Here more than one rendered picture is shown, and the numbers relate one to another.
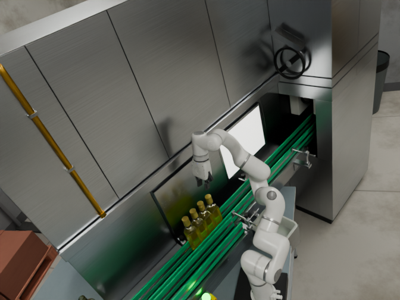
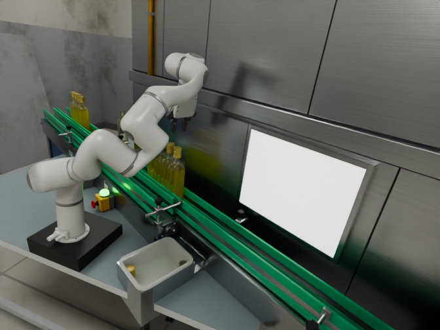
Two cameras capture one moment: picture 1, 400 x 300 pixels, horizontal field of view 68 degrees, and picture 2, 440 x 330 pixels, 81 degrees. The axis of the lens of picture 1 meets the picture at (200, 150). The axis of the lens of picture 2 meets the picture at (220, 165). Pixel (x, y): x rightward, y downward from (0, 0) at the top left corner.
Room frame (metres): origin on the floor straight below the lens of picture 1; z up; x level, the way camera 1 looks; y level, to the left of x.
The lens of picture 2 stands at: (1.11, -0.99, 1.54)
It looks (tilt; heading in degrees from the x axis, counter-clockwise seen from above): 23 degrees down; 77
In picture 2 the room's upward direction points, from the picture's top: 7 degrees clockwise
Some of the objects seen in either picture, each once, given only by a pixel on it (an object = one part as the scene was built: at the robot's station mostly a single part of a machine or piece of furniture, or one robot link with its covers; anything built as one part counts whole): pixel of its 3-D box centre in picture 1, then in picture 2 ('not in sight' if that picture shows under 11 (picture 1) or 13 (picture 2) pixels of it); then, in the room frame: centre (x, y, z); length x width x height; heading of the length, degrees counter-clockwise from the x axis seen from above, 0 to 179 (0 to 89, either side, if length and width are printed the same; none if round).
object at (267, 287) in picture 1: (263, 286); (67, 219); (0.73, -0.08, 0.89); 0.16 x 0.13 x 0.15; 60
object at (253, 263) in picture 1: (256, 267); (65, 181); (0.74, -0.07, 1.05); 0.13 x 0.10 x 0.16; 39
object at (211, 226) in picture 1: (208, 224); (169, 179); (1.12, 0.09, 0.99); 0.06 x 0.06 x 0.21; 34
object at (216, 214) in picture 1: (215, 217); (175, 184); (1.14, 0.04, 0.99); 0.06 x 0.06 x 0.21; 35
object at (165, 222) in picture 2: (244, 229); (166, 228); (1.11, -0.10, 0.85); 0.09 x 0.04 x 0.07; 35
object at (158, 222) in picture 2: (244, 219); (163, 210); (1.10, -0.11, 0.95); 0.17 x 0.03 x 0.12; 35
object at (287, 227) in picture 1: (274, 229); (156, 268); (1.08, -0.26, 0.80); 0.22 x 0.17 x 0.09; 35
